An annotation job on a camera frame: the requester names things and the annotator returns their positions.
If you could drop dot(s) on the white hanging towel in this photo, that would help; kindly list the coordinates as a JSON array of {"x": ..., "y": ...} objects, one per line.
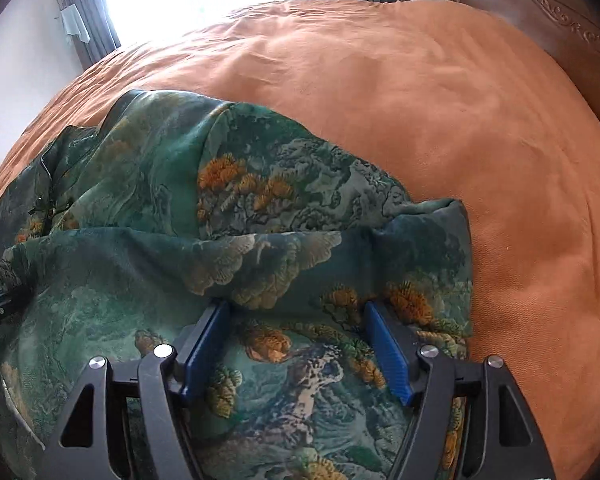
[{"x": 75, "y": 22}]

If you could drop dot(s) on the green printed dress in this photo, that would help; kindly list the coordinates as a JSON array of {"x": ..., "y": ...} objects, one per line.
[{"x": 155, "y": 200}]

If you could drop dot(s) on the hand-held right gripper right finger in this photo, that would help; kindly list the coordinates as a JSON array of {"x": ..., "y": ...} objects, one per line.
[{"x": 391, "y": 356}]

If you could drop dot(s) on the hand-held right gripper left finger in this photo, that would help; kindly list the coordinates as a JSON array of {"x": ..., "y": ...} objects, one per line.
[{"x": 205, "y": 346}]

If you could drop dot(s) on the carved wooden headboard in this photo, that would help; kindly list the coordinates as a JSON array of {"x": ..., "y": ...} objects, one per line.
[{"x": 520, "y": 10}]

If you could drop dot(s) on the orange bedspread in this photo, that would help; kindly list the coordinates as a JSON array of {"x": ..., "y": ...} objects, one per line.
[{"x": 430, "y": 135}]

